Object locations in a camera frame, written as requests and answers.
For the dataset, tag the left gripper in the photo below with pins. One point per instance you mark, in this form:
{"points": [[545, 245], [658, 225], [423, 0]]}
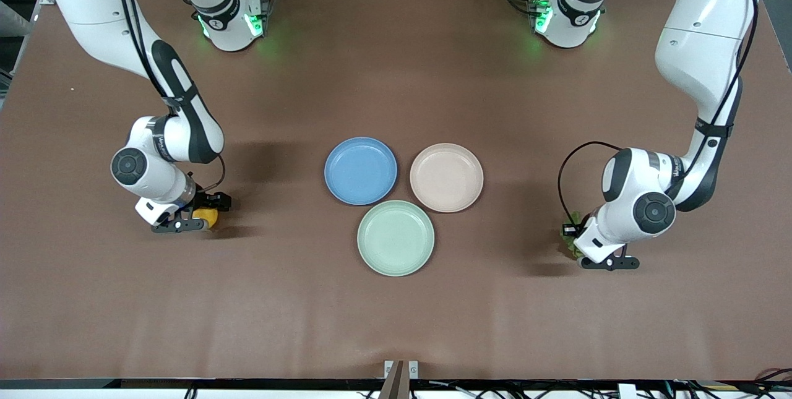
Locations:
{"points": [[570, 228]]}

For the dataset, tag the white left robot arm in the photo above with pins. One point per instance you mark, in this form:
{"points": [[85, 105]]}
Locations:
{"points": [[705, 28]]}

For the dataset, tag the metal table edge bracket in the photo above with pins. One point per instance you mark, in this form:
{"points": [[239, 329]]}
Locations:
{"points": [[401, 374]]}

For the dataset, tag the light green plate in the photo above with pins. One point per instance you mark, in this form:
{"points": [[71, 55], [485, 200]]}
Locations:
{"points": [[395, 237]]}

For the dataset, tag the blue plate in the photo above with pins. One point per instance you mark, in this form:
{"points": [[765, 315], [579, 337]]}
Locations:
{"points": [[361, 171]]}

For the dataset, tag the yellow lemon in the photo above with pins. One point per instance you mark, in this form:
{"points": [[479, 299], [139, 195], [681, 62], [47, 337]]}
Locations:
{"points": [[208, 220]]}

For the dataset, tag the green lettuce leaf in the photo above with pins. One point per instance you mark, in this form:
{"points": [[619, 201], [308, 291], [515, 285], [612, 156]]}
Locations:
{"points": [[570, 245]]}

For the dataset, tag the beige plate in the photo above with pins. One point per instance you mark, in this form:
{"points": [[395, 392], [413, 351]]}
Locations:
{"points": [[446, 177]]}

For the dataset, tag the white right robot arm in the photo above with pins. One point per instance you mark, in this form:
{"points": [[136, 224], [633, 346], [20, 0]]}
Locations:
{"points": [[93, 3]]}

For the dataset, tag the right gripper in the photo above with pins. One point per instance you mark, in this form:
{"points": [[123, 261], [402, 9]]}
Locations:
{"points": [[207, 201]]}

